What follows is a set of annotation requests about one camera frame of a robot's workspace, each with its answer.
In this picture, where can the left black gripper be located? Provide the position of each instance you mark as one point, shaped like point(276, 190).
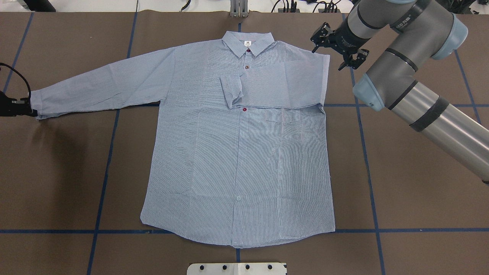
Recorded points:
point(11, 106)

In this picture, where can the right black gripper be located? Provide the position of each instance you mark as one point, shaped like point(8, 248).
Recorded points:
point(347, 37)

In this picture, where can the light blue striped shirt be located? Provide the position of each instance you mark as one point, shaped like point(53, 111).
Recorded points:
point(240, 155)

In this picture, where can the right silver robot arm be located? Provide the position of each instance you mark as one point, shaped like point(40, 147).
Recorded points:
point(425, 30)

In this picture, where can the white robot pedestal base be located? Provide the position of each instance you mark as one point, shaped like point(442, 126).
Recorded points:
point(253, 268)

